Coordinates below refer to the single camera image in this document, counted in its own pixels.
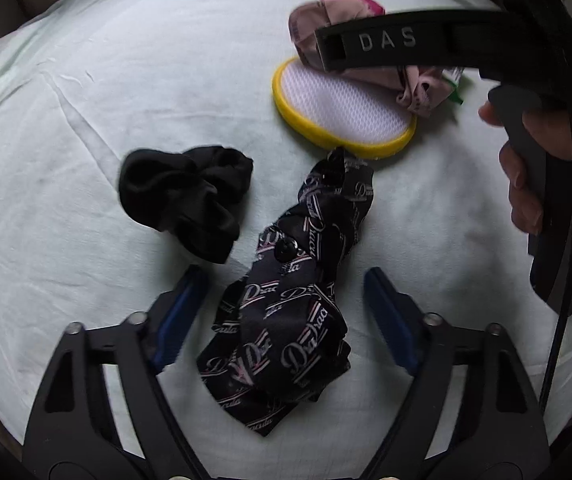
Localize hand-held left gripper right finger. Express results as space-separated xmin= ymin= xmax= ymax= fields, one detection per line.
xmin=364 ymin=267 xmax=552 ymax=480

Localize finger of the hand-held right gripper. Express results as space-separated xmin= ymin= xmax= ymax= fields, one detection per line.
xmin=314 ymin=7 xmax=517 ymax=72

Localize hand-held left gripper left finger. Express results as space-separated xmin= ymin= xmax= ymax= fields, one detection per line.
xmin=22 ymin=264 xmax=212 ymax=480

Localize pink cloth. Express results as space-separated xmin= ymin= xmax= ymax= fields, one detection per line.
xmin=288 ymin=0 xmax=454 ymax=118

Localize black printed scarf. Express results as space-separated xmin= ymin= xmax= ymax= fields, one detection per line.
xmin=196 ymin=146 xmax=375 ymax=437

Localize person's right hand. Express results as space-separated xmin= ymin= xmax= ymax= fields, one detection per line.
xmin=479 ymin=100 xmax=572 ymax=291

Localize small green and white item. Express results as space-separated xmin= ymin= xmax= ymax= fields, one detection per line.
xmin=443 ymin=71 xmax=466 ymax=107

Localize yellow round sponge pad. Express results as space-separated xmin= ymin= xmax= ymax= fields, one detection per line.
xmin=272 ymin=57 xmax=417 ymax=157

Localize black sock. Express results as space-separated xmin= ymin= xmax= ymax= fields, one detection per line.
xmin=118 ymin=145 xmax=255 ymax=264

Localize white bed sheet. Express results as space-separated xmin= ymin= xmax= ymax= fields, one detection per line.
xmin=0 ymin=0 xmax=572 ymax=463

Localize black cable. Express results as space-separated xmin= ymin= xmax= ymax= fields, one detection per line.
xmin=538 ymin=112 xmax=572 ymax=411

